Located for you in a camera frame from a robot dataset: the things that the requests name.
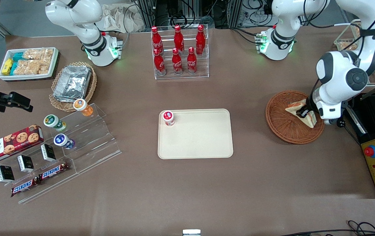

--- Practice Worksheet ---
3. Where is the Snickers chocolate bar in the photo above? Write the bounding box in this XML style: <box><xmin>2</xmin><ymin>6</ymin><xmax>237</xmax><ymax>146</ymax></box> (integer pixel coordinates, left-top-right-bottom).
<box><xmin>10</xmin><ymin>177</ymin><xmax>41</xmax><ymax>197</ymax></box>
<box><xmin>38</xmin><ymin>162</ymin><xmax>70</xmax><ymax>181</ymax></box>

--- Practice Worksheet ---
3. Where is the red-lid yogurt bottle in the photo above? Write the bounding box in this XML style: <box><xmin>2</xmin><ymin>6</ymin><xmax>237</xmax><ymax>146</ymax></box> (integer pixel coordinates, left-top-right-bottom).
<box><xmin>163</xmin><ymin>111</ymin><xmax>175</xmax><ymax>127</ymax></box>

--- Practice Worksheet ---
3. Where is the clear acrylic bottle rack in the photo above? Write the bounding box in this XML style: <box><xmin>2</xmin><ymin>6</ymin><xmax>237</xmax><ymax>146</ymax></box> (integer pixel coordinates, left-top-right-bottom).
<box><xmin>151</xmin><ymin>24</ymin><xmax>210</xmax><ymax>80</ymax></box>

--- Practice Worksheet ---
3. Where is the blue-lid yogurt bottle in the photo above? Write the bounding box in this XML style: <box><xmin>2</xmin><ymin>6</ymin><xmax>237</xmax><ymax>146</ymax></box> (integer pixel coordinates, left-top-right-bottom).
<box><xmin>53</xmin><ymin>133</ymin><xmax>75</xmax><ymax>150</ymax></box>

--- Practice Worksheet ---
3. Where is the triangular sandwich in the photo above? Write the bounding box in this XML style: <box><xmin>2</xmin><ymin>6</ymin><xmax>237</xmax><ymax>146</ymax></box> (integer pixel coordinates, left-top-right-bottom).
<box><xmin>285</xmin><ymin>99</ymin><xmax>318</xmax><ymax>128</ymax></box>

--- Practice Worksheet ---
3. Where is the looped black floor cable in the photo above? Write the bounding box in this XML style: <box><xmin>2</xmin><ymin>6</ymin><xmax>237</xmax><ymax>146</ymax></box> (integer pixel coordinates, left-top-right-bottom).
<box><xmin>347</xmin><ymin>220</ymin><xmax>375</xmax><ymax>236</ymax></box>

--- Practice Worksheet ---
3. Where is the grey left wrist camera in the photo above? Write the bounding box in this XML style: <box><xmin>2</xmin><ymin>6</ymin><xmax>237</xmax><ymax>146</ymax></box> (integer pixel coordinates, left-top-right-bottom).
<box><xmin>324</xmin><ymin>117</ymin><xmax>346</xmax><ymax>128</ymax></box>

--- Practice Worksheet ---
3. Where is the white rectangular snack tray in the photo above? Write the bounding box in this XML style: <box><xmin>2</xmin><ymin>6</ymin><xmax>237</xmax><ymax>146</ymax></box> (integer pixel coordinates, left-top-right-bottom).
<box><xmin>0</xmin><ymin>47</ymin><xmax>59</xmax><ymax>81</ymax></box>

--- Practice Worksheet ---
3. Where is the beige cloth bag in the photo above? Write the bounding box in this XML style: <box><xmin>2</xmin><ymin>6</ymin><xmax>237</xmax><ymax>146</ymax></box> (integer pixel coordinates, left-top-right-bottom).
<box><xmin>95</xmin><ymin>3</ymin><xmax>146</xmax><ymax>33</ymax></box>

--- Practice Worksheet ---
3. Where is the black aluminium frame rack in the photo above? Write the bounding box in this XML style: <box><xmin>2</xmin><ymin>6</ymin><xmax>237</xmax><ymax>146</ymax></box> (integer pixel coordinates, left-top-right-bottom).
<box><xmin>136</xmin><ymin>0</ymin><xmax>244</xmax><ymax>29</ymax></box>

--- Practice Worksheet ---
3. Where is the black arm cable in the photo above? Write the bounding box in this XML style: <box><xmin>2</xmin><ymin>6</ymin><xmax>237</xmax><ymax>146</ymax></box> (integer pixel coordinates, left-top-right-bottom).
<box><xmin>303</xmin><ymin>0</ymin><xmax>375</xmax><ymax>108</ymax></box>

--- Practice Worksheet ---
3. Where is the small black box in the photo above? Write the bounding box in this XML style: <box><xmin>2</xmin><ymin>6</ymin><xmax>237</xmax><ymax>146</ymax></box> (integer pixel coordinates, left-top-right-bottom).
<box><xmin>41</xmin><ymin>144</ymin><xmax>56</xmax><ymax>162</ymax></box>
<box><xmin>17</xmin><ymin>155</ymin><xmax>35</xmax><ymax>173</ymax></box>
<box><xmin>0</xmin><ymin>165</ymin><xmax>15</xmax><ymax>183</ymax></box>

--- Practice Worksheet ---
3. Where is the green-lid yogurt bottle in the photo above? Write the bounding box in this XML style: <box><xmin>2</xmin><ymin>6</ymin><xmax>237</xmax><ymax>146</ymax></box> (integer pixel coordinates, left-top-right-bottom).
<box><xmin>43</xmin><ymin>114</ymin><xmax>67</xmax><ymax>132</ymax></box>

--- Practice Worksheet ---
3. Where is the beige plastic tray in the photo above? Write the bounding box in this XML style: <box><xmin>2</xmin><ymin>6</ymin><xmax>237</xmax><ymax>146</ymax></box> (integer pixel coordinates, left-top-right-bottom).
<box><xmin>158</xmin><ymin>109</ymin><xmax>234</xmax><ymax>160</ymax></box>

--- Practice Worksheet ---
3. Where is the brown wicker basket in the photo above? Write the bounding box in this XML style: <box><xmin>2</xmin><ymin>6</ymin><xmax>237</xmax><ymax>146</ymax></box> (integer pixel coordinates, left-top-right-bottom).
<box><xmin>266</xmin><ymin>90</ymin><xmax>325</xmax><ymax>145</ymax></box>

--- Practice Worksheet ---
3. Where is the yellow snack packet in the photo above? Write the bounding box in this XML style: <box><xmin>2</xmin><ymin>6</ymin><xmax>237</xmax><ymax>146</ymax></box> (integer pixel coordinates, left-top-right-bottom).
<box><xmin>1</xmin><ymin>58</ymin><xmax>14</xmax><ymax>76</ymax></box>

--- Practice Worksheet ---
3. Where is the long black floor cable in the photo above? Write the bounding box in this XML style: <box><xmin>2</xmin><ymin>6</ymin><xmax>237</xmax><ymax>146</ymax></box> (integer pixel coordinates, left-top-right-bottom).
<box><xmin>280</xmin><ymin>229</ymin><xmax>375</xmax><ymax>236</ymax></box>

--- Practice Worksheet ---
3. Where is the orange-lid yogurt bottle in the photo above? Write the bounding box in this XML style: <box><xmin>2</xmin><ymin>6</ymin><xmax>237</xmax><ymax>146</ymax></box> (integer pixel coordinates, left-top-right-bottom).
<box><xmin>73</xmin><ymin>98</ymin><xmax>94</xmax><ymax>117</ymax></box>

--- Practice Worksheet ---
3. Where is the red Walkers cookie box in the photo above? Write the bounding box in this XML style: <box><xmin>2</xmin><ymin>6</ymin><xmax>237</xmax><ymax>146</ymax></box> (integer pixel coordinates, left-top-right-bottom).
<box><xmin>0</xmin><ymin>124</ymin><xmax>45</xmax><ymax>165</ymax></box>

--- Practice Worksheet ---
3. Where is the stack of foil trays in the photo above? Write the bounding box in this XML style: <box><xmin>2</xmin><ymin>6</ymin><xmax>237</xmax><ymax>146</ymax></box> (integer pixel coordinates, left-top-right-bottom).
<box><xmin>53</xmin><ymin>65</ymin><xmax>92</xmax><ymax>102</ymax></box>

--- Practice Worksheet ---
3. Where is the red Coca-Cola bottle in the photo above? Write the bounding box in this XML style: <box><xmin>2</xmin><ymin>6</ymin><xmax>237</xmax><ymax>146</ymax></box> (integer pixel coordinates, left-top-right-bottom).
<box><xmin>171</xmin><ymin>48</ymin><xmax>184</xmax><ymax>75</ymax></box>
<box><xmin>187</xmin><ymin>47</ymin><xmax>198</xmax><ymax>75</ymax></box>
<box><xmin>173</xmin><ymin>25</ymin><xmax>185</xmax><ymax>55</ymax></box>
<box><xmin>153</xmin><ymin>49</ymin><xmax>167</xmax><ymax>76</ymax></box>
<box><xmin>151</xmin><ymin>26</ymin><xmax>164</xmax><ymax>55</ymax></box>
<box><xmin>195</xmin><ymin>25</ymin><xmax>206</xmax><ymax>55</ymax></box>

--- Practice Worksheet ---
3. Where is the clear acrylic stepped stand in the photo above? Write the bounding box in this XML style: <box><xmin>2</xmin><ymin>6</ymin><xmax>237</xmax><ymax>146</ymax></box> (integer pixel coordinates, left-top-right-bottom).
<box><xmin>0</xmin><ymin>103</ymin><xmax>122</xmax><ymax>204</ymax></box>

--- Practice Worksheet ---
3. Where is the light wicker basket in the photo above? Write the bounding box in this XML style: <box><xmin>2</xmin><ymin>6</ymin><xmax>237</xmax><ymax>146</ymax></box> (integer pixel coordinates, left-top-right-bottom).
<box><xmin>49</xmin><ymin>62</ymin><xmax>97</xmax><ymax>112</ymax></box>

